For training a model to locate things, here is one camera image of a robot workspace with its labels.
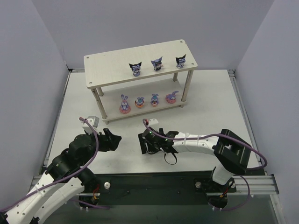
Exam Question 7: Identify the sitting bunny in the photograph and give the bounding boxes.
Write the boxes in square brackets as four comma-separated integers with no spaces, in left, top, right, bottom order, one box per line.
[119,94,131,114]

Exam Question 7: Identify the bunny holding strawberry cake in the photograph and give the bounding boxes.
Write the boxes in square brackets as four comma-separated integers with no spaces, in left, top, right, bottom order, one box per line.
[150,94,159,107]

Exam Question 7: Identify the black-hat striped bunny toy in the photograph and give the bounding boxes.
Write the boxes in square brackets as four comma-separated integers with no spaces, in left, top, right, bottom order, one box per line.
[176,54,186,69]
[129,62,142,77]

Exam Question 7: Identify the purple bunny with sunglasses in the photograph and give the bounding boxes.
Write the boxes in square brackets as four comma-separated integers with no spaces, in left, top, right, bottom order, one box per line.
[151,57,163,71]

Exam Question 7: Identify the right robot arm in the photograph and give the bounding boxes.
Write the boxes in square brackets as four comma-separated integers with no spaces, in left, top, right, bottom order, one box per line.
[138,127,251,185]

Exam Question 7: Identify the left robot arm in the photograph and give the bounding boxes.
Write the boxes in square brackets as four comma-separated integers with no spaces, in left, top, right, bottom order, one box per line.
[0,128,122,224]

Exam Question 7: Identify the white two-tier shelf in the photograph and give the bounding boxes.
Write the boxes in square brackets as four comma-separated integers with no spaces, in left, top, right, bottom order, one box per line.
[84,40,198,124]

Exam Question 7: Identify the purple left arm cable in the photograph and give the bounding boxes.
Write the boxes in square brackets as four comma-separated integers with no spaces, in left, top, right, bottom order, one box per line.
[0,118,101,210]

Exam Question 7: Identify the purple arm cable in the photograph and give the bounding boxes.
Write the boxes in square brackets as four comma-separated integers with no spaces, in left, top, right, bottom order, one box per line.
[0,118,101,210]
[142,120,268,212]

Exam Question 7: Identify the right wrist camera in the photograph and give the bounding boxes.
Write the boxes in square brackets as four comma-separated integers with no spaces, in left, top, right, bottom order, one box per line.
[145,119,159,130]

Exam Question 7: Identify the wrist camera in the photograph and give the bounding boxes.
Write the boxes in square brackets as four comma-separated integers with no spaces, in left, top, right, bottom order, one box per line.
[145,119,159,130]
[79,116,100,135]

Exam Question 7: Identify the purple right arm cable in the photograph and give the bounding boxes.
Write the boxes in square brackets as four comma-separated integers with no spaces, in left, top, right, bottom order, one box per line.
[142,120,268,212]

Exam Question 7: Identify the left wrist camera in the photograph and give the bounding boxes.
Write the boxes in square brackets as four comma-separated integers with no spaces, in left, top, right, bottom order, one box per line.
[79,116,100,135]

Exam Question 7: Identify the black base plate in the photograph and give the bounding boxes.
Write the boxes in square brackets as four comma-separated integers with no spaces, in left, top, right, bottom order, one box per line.
[76,171,236,209]

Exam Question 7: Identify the aluminium frame rail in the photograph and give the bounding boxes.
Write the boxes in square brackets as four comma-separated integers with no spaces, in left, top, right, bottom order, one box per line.
[227,69,299,224]

